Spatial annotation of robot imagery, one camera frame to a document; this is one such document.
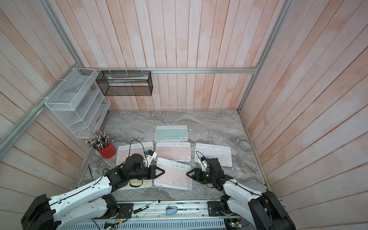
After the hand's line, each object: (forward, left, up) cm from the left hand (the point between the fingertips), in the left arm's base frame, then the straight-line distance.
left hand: (163, 175), depth 75 cm
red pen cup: (+17, +38, +5) cm, 42 cm away
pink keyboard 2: (+20, -7, -10) cm, 23 cm away
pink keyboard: (+19, +30, -11) cm, 37 cm away
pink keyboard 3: (+1, -6, -4) cm, 7 cm away
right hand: (+3, -15, -9) cm, 18 cm away
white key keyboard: (+19, -38, -11) cm, 44 cm away
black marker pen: (-13, +9, -10) cm, 19 cm away
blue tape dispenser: (-15, -4, -10) cm, 18 cm away
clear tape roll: (+24, -54, -10) cm, 60 cm away
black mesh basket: (+63, +32, +14) cm, 73 cm away
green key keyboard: (+35, -2, -10) cm, 36 cm away
